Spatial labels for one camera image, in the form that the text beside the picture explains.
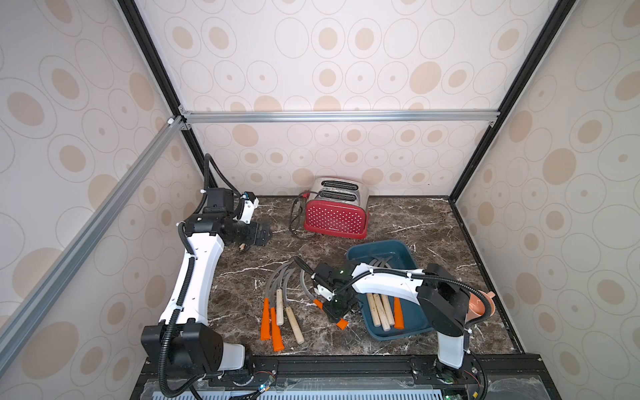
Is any orange handle sickle small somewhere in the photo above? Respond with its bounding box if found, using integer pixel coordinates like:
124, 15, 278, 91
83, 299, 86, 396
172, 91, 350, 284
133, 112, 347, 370
393, 298, 405, 330

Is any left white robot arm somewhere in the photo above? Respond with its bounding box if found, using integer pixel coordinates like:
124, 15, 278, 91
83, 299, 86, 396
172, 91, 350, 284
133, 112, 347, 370
141, 176, 273, 398

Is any teal plastic storage box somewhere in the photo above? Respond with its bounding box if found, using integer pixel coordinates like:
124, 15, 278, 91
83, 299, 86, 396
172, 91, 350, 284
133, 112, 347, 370
347, 240, 433, 341

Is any black toaster power cable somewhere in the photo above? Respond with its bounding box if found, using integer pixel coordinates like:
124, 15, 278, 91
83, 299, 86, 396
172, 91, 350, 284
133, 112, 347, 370
288, 189, 312, 238

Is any red dotted toaster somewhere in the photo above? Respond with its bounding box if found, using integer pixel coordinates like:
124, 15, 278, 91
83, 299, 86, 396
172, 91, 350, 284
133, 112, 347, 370
303, 177, 369, 239

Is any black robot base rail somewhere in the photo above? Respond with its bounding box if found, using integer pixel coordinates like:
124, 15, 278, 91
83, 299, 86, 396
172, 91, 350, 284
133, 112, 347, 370
129, 353, 561, 400

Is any aluminium frame rail left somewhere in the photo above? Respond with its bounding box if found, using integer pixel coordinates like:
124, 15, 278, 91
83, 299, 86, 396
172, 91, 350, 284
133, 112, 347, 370
1, 116, 186, 374

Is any wooden handle sickle diagonal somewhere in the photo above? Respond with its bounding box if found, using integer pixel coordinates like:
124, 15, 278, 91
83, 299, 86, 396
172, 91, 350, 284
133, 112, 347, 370
373, 293, 391, 332

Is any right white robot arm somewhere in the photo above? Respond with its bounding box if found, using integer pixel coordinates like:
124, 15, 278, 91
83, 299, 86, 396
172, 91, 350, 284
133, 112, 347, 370
301, 263, 495, 371

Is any orange plastic cup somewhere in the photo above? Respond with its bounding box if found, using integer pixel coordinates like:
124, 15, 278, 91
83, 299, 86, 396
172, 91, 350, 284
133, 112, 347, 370
466, 292, 496, 322

